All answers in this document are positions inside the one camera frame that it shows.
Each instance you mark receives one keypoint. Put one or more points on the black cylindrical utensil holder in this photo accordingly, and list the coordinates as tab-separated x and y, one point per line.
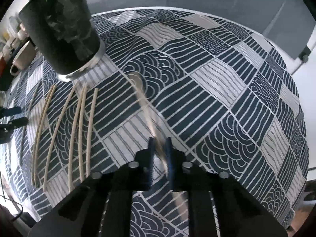
64	33

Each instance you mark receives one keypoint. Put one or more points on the beige ceramic mug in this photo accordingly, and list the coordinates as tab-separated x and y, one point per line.
23	58

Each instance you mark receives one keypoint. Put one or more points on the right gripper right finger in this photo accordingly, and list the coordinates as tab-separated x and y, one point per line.
218	204

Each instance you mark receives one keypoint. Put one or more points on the red kitchen object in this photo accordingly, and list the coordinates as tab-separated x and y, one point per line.
3	65

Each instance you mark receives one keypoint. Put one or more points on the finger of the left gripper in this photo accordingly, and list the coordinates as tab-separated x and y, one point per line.
9	112
14	124

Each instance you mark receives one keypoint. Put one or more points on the patterned navy white tablecloth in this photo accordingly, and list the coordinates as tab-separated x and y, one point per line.
222	93

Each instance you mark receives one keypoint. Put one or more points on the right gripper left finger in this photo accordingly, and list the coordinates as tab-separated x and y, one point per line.
101	205

